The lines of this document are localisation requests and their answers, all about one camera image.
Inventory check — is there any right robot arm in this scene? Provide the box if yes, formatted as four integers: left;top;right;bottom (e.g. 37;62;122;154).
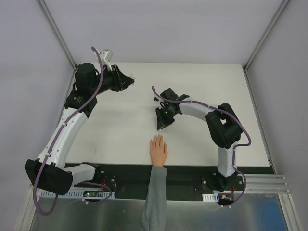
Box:
154;88;243;192

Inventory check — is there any grey sleeved forearm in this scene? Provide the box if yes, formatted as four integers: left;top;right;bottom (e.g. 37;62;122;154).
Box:
141;166;167;231

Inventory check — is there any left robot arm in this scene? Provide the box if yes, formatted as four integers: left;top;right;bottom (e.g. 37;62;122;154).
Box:
25;63;135;195

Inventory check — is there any mannequin hand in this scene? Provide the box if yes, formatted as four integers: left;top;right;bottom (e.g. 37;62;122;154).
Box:
150;134;168;167

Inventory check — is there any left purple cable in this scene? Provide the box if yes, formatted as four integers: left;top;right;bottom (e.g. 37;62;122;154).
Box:
33;46;105;217

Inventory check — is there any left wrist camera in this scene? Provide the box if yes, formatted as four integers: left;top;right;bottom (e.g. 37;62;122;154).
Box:
100;49;113;71

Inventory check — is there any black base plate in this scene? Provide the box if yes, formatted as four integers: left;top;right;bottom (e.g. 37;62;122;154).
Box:
73;164;273;204

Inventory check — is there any right white cable duct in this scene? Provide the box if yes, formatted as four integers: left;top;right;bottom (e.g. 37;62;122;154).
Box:
202;192;234;203

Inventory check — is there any white cable duct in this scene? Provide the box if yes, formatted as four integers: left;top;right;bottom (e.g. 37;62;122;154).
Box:
39;189;116;200
202;192;234;203

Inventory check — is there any left aluminium frame post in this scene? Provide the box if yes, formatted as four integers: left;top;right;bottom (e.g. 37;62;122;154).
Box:
36;0;77;70

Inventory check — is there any aluminium frame post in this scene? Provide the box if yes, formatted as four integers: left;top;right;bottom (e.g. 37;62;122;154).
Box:
243;0;291;73
36;0;77;70

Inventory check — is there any left white cable duct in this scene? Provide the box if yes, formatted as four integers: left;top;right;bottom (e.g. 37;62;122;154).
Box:
39;189;116;200

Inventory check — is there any right aluminium frame post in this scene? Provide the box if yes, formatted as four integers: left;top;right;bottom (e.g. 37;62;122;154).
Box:
243;0;291;73

